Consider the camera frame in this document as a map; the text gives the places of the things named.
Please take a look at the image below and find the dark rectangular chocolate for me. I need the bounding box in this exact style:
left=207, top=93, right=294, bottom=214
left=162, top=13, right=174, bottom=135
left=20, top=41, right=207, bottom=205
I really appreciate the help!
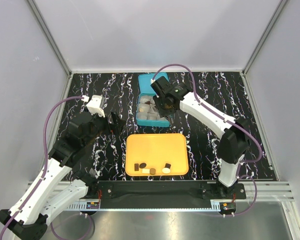
left=134, top=163, right=139, bottom=172

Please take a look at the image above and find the right small circuit board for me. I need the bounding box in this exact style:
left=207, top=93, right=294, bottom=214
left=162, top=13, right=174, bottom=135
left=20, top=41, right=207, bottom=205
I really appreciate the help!
left=222, top=202, right=236, bottom=211

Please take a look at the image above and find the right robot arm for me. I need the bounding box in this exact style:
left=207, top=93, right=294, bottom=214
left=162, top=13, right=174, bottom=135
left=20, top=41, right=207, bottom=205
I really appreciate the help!
left=150, top=76, right=250, bottom=199

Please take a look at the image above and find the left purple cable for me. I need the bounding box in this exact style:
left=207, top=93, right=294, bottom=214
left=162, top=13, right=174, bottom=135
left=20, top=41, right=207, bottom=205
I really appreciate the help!
left=0, top=95, right=95, bottom=240

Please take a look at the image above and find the brown round chocolate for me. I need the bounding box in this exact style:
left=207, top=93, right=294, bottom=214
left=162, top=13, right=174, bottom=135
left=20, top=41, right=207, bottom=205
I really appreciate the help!
left=150, top=168, right=156, bottom=175

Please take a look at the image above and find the small circuit board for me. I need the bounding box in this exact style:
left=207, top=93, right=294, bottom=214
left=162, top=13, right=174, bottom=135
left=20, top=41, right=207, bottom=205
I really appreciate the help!
left=86, top=201, right=100, bottom=209
left=222, top=202, right=236, bottom=211

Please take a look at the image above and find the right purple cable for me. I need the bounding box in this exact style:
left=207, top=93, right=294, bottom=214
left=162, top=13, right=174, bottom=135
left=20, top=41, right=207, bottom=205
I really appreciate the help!
left=151, top=63, right=263, bottom=217

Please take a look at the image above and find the orange plastic tray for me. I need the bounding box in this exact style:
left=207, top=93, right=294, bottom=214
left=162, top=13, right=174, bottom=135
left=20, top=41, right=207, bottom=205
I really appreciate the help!
left=124, top=133, right=189, bottom=177

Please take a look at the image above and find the teal tin box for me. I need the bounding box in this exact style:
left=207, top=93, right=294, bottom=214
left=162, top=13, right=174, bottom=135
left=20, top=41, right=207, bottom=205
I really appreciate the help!
left=136, top=73, right=170, bottom=128

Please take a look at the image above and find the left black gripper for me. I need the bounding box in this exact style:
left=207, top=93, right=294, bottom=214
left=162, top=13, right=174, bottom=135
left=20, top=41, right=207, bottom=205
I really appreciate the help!
left=82, top=110, right=126, bottom=147

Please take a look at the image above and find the white slotted cable duct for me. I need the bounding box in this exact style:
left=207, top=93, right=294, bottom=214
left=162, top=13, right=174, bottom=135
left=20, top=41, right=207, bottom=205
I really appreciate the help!
left=65, top=201, right=87, bottom=211

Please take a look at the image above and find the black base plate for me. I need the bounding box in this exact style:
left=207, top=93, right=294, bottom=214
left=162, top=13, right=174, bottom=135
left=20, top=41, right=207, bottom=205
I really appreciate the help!
left=97, top=180, right=247, bottom=210

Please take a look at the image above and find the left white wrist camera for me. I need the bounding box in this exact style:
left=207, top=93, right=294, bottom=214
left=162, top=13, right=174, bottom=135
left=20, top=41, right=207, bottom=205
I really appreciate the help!
left=86, top=95, right=106, bottom=118

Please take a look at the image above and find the left small circuit board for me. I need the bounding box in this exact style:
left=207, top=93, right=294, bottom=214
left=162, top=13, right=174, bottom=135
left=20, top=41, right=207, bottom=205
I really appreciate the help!
left=86, top=201, right=100, bottom=209

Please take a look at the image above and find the white rectangular chocolate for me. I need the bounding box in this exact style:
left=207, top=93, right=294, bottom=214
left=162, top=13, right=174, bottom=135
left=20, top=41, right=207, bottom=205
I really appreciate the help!
left=141, top=168, right=150, bottom=174

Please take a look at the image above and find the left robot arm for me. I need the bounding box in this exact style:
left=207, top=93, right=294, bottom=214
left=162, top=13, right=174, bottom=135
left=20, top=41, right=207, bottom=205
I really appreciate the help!
left=0, top=112, right=126, bottom=240

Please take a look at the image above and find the white round chocolate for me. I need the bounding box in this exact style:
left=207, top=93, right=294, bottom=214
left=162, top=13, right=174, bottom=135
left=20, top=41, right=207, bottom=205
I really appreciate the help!
left=162, top=167, right=171, bottom=174

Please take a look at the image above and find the purple cable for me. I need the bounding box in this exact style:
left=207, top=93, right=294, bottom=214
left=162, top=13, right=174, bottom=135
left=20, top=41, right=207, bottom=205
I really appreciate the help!
left=151, top=63, right=263, bottom=217
left=0, top=95, right=95, bottom=240

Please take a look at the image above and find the dark oval chocolate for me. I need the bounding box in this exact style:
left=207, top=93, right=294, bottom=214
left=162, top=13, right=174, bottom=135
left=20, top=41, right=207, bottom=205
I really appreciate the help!
left=139, top=163, right=147, bottom=169

